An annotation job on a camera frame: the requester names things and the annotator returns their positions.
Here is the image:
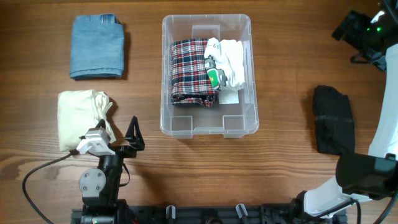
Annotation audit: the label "plaid flannel shirt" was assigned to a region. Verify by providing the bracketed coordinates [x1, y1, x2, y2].
[170, 38, 218, 108]

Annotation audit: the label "black garment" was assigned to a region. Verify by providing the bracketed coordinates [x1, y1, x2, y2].
[313, 85, 355, 156]

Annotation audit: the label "white printed t-shirt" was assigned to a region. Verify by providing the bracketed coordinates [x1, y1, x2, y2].
[204, 37, 245, 91]

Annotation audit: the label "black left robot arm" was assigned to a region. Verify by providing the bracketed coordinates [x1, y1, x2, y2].
[71, 116, 145, 224]

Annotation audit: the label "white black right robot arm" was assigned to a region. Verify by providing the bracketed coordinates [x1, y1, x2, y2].
[289, 1, 397, 223]

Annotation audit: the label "clear plastic storage container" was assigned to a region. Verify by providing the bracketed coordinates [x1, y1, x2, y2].
[160, 14, 259, 139]

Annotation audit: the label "white label in container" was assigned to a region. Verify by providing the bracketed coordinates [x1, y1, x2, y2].
[218, 90, 239, 105]

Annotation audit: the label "folded cream cloth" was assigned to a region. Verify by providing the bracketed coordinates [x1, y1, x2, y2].
[57, 90, 113, 152]

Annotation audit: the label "folded blue denim jeans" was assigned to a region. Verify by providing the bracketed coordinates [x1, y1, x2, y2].
[70, 14, 124, 80]

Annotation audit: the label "black left camera cable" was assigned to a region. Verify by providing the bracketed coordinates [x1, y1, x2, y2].
[22, 150, 79, 224]

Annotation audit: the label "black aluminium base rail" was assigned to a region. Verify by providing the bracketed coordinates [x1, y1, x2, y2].
[70, 203, 348, 224]

